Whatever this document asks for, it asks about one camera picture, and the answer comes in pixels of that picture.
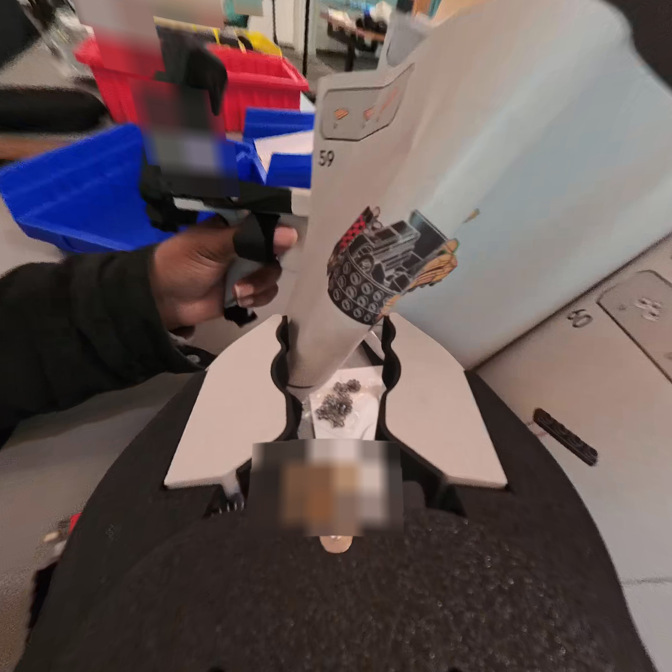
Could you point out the lego instruction booklet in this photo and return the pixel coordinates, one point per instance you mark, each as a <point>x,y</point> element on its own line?
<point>525,157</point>

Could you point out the clear plastic parts bag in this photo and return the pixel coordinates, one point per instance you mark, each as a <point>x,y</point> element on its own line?
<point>341,401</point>

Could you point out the red plastic bin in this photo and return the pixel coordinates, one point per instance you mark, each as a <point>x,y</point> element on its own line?
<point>262,78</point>

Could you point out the yellow plastic bin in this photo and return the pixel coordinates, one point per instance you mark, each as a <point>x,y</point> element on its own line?
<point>260,42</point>

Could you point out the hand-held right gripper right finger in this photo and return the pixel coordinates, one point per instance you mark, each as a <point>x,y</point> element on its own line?
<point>446,420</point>

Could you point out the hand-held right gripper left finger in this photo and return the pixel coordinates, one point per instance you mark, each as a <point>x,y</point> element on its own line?
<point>220,420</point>

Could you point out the person's left hand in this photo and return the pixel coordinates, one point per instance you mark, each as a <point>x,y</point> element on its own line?
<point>189,273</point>

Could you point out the wooden edged office desk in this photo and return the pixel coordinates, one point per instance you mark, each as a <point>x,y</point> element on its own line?
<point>362,31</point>

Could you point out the person's left forearm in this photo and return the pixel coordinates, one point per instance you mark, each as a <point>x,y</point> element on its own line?
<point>52,315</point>

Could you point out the white rounded board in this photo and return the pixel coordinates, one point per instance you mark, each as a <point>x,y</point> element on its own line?
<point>367,414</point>

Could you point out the large blue plastic bin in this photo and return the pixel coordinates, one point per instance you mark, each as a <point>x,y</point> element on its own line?
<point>78,183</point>

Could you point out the black backdrop panel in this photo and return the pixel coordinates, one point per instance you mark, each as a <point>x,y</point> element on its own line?
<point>651,31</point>

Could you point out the blue plastic bin with paper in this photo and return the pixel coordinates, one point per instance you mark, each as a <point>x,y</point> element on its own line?
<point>278,123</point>

